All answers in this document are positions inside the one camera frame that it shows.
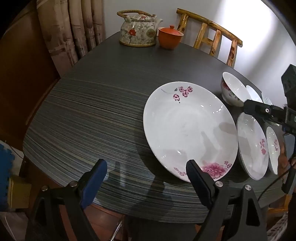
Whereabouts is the medium white floral plate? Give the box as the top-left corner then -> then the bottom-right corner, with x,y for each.
236,112 -> 270,180

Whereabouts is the beige patterned curtain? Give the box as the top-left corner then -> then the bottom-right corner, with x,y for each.
36,0 -> 107,70

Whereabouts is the brown wooden door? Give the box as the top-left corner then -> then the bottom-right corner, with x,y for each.
0,0 -> 60,144

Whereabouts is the person's right hand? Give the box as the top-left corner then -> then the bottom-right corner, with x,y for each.
279,139 -> 288,174

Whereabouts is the wooden chair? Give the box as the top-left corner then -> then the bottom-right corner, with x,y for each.
176,8 -> 243,68

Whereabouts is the yellow cardboard box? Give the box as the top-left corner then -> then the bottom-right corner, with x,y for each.
8,175 -> 31,209

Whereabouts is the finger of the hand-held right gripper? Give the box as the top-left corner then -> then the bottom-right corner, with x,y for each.
243,99 -> 287,124

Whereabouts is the small white floral plate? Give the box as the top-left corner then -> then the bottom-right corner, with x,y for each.
265,126 -> 281,175

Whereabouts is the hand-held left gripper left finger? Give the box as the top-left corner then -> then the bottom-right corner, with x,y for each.
25,159 -> 109,241

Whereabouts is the white bowl green leaf print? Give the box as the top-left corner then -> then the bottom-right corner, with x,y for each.
220,72 -> 251,107

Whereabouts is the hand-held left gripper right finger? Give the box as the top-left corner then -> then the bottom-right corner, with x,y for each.
186,159 -> 269,241

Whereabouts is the large white floral plate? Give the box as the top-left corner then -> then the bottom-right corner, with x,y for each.
143,81 -> 239,183

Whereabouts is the floral ceramic teapot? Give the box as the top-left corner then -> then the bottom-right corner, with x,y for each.
116,10 -> 164,47

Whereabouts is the orange lidded cup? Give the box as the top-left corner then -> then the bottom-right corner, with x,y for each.
158,25 -> 184,50

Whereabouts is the large white bowl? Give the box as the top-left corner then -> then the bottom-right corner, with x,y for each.
245,85 -> 264,103

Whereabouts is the black cable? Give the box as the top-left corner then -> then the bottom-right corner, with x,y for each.
257,168 -> 293,202

